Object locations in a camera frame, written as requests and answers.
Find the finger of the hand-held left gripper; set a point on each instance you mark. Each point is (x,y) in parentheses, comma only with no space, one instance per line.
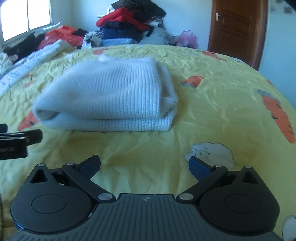
(30,136)
(12,150)

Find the red padded jacket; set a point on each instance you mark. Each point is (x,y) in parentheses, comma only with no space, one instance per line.
(120,17)

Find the white printed quilt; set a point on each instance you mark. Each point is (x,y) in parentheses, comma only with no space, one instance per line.
(34,60)

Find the light blue knit cloth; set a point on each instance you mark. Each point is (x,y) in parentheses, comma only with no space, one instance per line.
(115,42)

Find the window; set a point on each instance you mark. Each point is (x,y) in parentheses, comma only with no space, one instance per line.
(25,16)

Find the white knit sweater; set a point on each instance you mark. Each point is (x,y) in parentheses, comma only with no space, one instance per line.
(108,92)

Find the brown wooden door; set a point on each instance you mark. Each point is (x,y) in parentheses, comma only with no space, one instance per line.
(235,32)

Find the red plastic bag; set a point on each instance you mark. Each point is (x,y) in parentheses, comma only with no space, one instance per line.
(62,34)

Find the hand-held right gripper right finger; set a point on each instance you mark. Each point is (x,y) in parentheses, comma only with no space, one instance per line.
(198,169)

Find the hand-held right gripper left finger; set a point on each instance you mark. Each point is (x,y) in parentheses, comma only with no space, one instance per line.
(89,165)

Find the black cloth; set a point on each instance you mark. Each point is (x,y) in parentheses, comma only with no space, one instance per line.
(25,45)

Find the white plastic bag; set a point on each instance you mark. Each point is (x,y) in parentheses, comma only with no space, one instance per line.
(89,39)

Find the white wardrobe with flower stickers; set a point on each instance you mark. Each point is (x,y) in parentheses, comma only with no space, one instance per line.
(281,41)

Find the grey clear plastic bag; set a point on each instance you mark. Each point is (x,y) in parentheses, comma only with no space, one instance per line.
(159,37)

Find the pink plastic bag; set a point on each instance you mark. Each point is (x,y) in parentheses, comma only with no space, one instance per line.
(187,39)

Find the yellow carrot print bed sheet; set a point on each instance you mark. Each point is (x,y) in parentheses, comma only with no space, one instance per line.
(219,104)

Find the navy blue jacket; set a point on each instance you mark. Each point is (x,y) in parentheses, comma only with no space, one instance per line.
(120,32)

